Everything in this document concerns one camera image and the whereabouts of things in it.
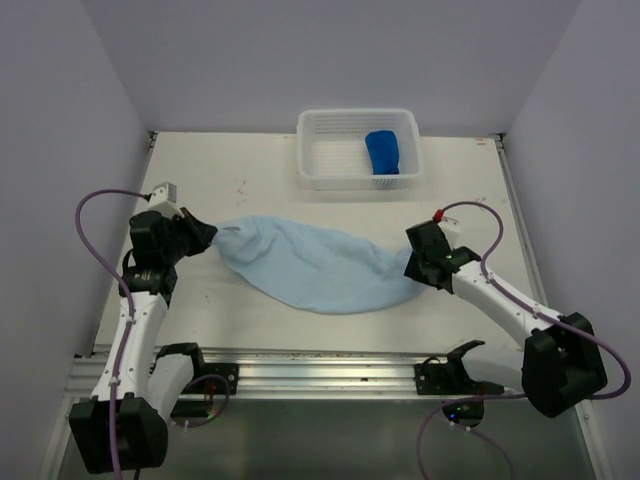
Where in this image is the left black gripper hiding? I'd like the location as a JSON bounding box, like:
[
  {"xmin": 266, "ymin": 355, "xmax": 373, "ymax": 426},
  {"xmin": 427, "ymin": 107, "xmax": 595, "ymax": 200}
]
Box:
[{"xmin": 161, "ymin": 207, "xmax": 216, "ymax": 263}]

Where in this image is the light blue towel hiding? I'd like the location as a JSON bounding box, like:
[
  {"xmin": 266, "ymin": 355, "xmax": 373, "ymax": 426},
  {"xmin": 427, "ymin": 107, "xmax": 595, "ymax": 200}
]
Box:
[{"xmin": 213, "ymin": 216, "xmax": 425, "ymax": 315}]

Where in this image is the dark blue towel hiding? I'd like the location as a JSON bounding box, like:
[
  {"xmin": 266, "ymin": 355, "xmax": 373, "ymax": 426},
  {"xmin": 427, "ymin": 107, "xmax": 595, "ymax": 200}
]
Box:
[{"xmin": 365, "ymin": 130, "xmax": 400, "ymax": 175}]

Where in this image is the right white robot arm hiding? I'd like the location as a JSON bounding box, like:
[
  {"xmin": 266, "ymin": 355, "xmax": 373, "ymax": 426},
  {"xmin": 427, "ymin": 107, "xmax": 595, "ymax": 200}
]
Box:
[{"xmin": 405, "ymin": 220, "xmax": 608, "ymax": 418}]

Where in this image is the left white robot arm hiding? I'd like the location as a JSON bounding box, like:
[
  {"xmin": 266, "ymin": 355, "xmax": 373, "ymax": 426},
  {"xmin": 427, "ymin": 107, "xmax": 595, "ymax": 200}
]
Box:
[{"xmin": 69, "ymin": 208, "xmax": 238, "ymax": 478}]

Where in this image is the white perforated plastic basket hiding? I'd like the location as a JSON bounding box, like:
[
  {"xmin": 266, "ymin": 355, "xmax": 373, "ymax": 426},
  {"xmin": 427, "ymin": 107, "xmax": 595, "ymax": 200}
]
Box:
[{"xmin": 296, "ymin": 108, "xmax": 423, "ymax": 191}]

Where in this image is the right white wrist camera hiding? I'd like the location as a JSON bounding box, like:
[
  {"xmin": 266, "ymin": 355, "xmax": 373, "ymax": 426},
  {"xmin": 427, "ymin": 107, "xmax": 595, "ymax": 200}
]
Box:
[{"xmin": 439, "ymin": 217, "xmax": 461, "ymax": 249}]

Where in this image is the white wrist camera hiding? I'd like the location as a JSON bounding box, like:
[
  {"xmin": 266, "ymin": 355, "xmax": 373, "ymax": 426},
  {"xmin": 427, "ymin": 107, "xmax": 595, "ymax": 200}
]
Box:
[
  {"xmin": 148, "ymin": 182, "xmax": 183, "ymax": 219},
  {"xmin": 439, "ymin": 217, "xmax": 461, "ymax": 249}
]

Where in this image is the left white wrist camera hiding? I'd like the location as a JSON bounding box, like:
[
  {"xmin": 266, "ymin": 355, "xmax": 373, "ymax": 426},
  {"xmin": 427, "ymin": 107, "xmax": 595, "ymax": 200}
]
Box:
[{"xmin": 148, "ymin": 182, "xmax": 183, "ymax": 219}]

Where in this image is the purple cable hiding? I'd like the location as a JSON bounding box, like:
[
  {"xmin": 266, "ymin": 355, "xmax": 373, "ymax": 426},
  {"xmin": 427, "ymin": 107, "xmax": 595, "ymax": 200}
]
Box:
[
  {"xmin": 169, "ymin": 374, "xmax": 231, "ymax": 429},
  {"xmin": 444, "ymin": 201, "xmax": 632, "ymax": 401},
  {"xmin": 74, "ymin": 188, "xmax": 151, "ymax": 480},
  {"xmin": 415, "ymin": 392, "xmax": 526, "ymax": 480}
]

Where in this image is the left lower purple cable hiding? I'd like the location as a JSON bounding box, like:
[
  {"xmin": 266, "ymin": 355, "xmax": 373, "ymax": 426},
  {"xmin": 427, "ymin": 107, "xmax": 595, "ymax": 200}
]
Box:
[{"xmin": 169, "ymin": 374, "xmax": 231, "ymax": 429}]

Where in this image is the aluminium mounting rail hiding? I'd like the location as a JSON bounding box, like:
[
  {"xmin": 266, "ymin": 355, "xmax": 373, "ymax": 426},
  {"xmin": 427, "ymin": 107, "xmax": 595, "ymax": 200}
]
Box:
[{"xmin": 64, "ymin": 342, "xmax": 523, "ymax": 412}]

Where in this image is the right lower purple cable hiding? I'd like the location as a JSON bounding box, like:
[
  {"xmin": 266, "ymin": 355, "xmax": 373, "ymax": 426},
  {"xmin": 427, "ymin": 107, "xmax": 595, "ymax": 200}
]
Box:
[{"xmin": 415, "ymin": 392, "xmax": 526, "ymax": 480}]

